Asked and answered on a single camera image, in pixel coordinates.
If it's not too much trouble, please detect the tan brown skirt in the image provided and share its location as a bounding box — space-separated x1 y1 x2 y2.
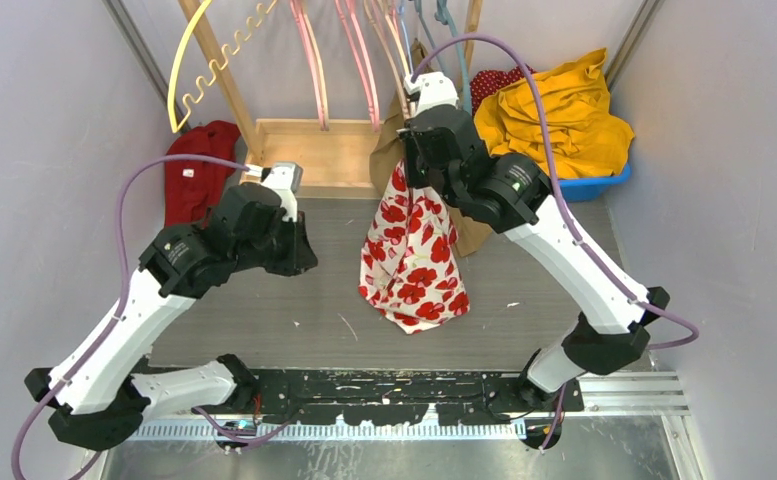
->
369 38 495 260

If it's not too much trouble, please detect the white red floral garment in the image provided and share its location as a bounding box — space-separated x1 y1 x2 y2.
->
358 163 470 335

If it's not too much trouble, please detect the purple cable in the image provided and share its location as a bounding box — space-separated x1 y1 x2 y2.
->
411 33 702 454
10 154 297 480

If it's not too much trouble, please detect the wooden hanger rack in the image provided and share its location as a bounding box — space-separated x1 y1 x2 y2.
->
177 0 483 201

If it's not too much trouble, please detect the red polka dot garment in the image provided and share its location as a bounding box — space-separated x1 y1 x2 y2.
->
469 66 524 110

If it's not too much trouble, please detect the yellow wavy hanger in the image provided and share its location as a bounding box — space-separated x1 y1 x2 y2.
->
165 1 278 142

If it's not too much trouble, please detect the dark red garment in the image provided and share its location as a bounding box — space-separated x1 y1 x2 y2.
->
164 120 241 227

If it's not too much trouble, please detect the yellow garment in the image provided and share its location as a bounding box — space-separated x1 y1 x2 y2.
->
472 48 635 180

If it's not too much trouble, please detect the white slotted cable duct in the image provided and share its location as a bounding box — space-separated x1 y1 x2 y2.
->
130 418 526 442

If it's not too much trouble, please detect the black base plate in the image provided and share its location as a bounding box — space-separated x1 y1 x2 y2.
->
222 369 584 426

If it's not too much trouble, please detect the teal blue wire hanger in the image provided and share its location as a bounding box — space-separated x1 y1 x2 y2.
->
414 0 474 115

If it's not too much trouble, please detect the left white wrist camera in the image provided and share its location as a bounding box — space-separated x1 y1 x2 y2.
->
246 162 303 222

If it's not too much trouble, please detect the light blue hanger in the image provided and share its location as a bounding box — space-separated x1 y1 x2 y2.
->
394 0 415 73

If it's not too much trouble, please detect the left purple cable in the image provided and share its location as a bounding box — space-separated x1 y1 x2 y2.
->
10 154 297 480

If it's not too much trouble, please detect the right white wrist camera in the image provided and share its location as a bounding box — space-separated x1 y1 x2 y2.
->
403 71 459 116

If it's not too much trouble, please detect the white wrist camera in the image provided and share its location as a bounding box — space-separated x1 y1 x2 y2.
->
246 162 303 222
403 71 459 116

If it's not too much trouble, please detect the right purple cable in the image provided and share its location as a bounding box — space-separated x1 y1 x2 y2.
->
411 33 702 454

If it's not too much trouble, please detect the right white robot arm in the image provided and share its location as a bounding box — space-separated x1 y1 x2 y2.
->
398 105 670 411

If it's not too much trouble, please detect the aluminium rail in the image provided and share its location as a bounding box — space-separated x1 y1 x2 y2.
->
576 372 690 417

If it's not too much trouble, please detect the blue plastic bin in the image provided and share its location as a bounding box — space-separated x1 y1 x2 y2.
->
559 164 632 203

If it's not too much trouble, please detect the beige hanger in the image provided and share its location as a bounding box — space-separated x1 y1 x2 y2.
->
364 0 413 120

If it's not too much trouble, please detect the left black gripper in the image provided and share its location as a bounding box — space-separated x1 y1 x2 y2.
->
234 210 319 278

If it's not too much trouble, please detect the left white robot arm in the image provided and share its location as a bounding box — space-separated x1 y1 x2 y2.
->
25 181 318 452

